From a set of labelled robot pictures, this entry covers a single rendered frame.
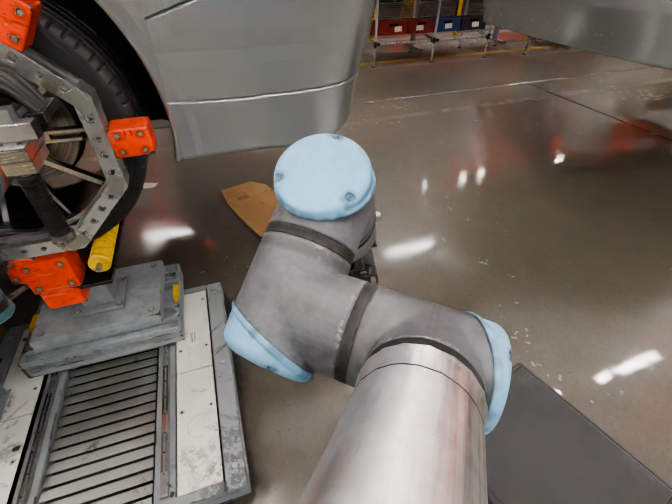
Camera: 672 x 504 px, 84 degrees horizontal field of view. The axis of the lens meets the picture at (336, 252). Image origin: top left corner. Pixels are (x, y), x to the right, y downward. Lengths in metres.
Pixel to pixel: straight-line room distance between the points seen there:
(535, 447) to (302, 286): 0.83
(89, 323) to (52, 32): 0.88
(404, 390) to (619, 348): 1.67
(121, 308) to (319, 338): 1.27
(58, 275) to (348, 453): 1.15
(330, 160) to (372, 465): 0.25
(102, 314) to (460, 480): 1.43
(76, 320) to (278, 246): 1.29
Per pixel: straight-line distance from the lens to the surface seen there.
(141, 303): 1.51
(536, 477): 1.03
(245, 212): 2.24
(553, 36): 2.62
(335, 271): 0.33
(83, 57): 1.09
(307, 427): 1.35
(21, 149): 0.85
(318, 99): 1.15
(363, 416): 0.21
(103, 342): 1.56
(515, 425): 1.06
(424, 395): 0.22
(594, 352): 1.79
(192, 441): 1.32
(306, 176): 0.34
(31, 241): 1.25
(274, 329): 0.31
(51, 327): 1.59
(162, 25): 1.07
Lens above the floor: 1.22
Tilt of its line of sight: 40 degrees down
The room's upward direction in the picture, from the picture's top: straight up
